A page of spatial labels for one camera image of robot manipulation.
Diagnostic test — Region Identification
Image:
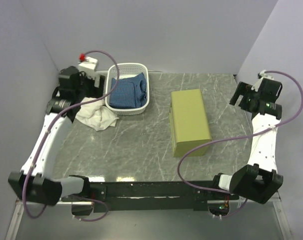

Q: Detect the white cloth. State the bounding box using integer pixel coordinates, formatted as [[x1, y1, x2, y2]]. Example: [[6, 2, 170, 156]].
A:
[[75, 100, 119, 132]]

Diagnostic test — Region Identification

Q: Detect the olive green metal drawer box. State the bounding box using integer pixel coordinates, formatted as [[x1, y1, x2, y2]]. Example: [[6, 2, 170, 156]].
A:
[[169, 89, 212, 158]]

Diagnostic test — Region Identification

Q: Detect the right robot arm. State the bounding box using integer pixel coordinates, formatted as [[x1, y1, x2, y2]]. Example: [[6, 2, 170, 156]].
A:
[[210, 75, 284, 204]]

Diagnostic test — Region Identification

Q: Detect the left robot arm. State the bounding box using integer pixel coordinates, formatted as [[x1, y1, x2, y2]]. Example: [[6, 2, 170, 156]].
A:
[[8, 66, 106, 206]]

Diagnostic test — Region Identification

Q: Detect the white plastic perforated basket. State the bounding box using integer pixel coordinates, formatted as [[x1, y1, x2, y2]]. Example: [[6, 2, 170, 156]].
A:
[[104, 63, 150, 116]]

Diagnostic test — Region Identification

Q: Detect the blue checkered cloth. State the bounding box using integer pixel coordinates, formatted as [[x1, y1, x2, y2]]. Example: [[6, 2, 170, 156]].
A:
[[109, 72, 148, 109]]

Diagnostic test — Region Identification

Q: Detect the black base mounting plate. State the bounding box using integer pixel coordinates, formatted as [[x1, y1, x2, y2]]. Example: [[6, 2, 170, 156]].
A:
[[62, 180, 239, 213]]

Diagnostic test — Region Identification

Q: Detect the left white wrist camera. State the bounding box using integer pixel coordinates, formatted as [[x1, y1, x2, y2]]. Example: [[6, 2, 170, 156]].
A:
[[77, 53, 99, 75]]

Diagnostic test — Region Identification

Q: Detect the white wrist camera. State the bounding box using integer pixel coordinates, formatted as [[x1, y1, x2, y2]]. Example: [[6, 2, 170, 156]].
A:
[[77, 53, 99, 75], [251, 70, 274, 92]]

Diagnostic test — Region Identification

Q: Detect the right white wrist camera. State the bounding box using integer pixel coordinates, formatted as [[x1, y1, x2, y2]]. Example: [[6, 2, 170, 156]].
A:
[[251, 70, 274, 92]]

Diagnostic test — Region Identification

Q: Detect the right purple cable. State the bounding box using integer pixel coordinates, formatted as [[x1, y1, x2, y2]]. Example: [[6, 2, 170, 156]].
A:
[[177, 70, 303, 219]]

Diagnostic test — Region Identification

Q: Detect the purple cable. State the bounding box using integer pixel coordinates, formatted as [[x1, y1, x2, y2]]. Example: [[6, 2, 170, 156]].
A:
[[22, 49, 121, 223], [177, 70, 303, 219]]

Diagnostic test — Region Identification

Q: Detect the aluminium frame rail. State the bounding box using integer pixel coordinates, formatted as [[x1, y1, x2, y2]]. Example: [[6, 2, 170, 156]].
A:
[[15, 192, 282, 206]]

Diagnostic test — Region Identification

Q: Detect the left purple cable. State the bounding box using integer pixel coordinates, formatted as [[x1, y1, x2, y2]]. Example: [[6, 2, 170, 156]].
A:
[[22, 49, 121, 223]]

